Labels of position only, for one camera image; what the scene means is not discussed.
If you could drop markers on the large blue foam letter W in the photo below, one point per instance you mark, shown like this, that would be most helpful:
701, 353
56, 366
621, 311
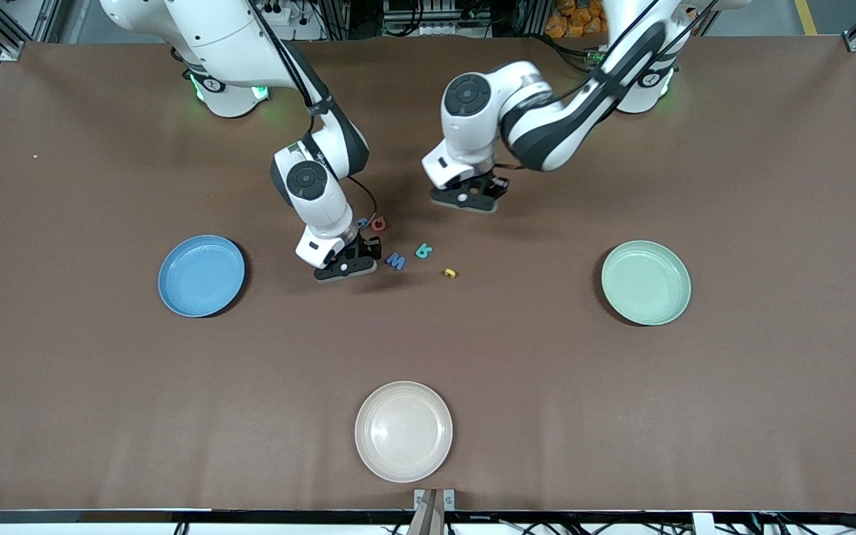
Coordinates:
396, 262

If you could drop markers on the red foam letter Q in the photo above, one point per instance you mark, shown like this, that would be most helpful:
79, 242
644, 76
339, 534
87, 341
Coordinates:
377, 227

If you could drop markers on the bag of orange fruit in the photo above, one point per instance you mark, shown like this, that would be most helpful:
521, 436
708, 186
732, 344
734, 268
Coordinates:
573, 18

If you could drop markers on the pale green plate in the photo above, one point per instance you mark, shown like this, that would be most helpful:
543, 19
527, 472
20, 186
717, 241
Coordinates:
646, 282

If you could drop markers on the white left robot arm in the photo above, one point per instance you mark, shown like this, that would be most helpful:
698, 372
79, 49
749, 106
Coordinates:
524, 82

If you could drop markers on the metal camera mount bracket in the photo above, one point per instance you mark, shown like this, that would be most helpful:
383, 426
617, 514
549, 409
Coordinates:
420, 499

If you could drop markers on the blue plate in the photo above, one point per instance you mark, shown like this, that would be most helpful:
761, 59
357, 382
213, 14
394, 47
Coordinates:
201, 276

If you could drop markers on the beige plate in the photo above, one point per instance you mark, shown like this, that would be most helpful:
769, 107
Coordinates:
403, 432

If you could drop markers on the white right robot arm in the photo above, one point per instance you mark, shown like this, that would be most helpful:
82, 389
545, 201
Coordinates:
324, 212

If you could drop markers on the teal foam letter R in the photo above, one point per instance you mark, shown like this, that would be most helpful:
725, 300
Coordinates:
422, 253

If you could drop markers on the grey equipment rack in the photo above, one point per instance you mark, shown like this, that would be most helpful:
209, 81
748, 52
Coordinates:
435, 15

